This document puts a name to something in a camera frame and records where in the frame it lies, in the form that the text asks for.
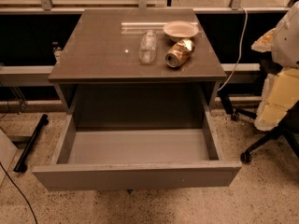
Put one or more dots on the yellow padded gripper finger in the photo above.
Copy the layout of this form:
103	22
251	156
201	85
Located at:
280	93
264	42

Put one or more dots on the orange soda can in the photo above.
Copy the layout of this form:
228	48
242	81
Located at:
180	53

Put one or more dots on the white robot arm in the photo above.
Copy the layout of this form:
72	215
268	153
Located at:
285	43

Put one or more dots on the open grey top drawer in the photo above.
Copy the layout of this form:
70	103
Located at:
144	159

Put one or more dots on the grey drawer cabinet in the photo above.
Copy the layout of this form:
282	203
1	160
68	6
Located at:
104	85

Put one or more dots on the black office chair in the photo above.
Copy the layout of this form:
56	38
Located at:
286	128

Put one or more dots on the white bowl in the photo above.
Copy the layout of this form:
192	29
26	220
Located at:
177	30

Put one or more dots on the clear plastic bottle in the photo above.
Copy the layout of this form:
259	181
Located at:
147	48

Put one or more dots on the black bar on floor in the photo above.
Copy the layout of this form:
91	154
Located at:
21	167

